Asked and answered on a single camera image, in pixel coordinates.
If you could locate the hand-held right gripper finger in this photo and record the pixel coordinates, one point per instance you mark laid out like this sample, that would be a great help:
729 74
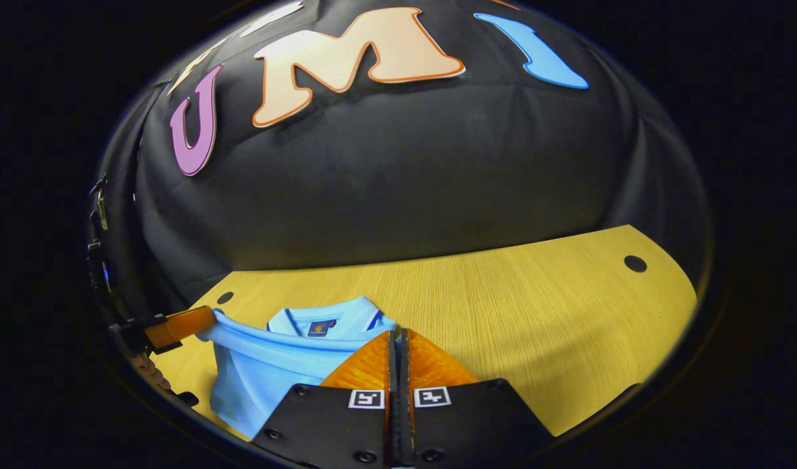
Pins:
405 371
392 365

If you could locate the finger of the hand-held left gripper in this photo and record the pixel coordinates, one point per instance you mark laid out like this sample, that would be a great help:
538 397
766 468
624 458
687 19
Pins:
183 326

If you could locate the light blue T-shirt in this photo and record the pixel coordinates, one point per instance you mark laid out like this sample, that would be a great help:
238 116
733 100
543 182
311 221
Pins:
261 365

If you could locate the black backdrop cloth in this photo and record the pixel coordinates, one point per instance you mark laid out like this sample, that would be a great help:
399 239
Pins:
405 182

